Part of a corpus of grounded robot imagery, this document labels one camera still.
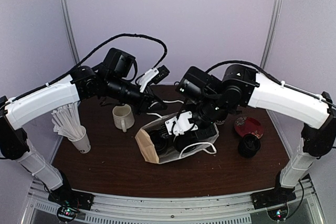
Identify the clear glass pitcher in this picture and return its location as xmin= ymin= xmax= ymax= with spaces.
xmin=112 ymin=104 xmax=135 ymax=133

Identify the black cup lid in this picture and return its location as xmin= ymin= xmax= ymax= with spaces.
xmin=173 ymin=134 xmax=199 ymax=153
xmin=149 ymin=131 xmax=172 ymax=155

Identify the brown paper takeout bag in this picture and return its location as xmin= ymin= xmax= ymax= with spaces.
xmin=135 ymin=108 xmax=219 ymax=165

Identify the stack of black lids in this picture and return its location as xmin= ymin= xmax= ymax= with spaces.
xmin=238 ymin=134 xmax=261 ymax=158

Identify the stack of paper cups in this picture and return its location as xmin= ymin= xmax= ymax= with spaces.
xmin=215 ymin=114 xmax=227 ymax=125

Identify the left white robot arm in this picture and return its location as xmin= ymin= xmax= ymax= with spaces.
xmin=1 ymin=48 xmax=169 ymax=205

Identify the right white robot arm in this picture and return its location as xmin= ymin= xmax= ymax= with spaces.
xmin=168 ymin=60 xmax=335 ymax=204

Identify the red patterned plate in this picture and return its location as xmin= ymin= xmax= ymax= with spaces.
xmin=234 ymin=116 xmax=264 ymax=139

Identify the white cup holding straws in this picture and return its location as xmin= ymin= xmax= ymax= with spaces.
xmin=69 ymin=126 xmax=91 ymax=154

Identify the bundle of wrapped straws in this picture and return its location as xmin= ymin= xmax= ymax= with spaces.
xmin=51 ymin=102 xmax=85 ymax=141

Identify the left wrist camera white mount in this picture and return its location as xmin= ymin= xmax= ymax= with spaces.
xmin=139 ymin=65 xmax=170 ymax=93

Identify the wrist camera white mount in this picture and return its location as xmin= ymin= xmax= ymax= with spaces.
xmin=164 ymin=111 xmax=198 ymax=136
xmin=139 ymin=65 xmax=170 ymax=93

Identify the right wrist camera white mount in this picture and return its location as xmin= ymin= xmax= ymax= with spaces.
xmin=164 ymin=111 xmax=198 ymax=136

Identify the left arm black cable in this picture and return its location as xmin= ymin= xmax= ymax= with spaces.
xmin=0 ymin=34 xmax=168 ymax=109

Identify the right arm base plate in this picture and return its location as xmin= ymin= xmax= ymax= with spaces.
xmin=251 ymin=187 xmax=296 ymax=209

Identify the aluminium front rail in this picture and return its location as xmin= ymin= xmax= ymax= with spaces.
xmin=19 ymin=178 xmax=326 ymax=223

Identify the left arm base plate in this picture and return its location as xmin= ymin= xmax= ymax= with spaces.
xmin=48 ymin=189 xmax=94 ymax=210

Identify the left aluminium corner post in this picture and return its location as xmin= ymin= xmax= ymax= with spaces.
xmin=60 ymin=0 xmax=80 ymax=64

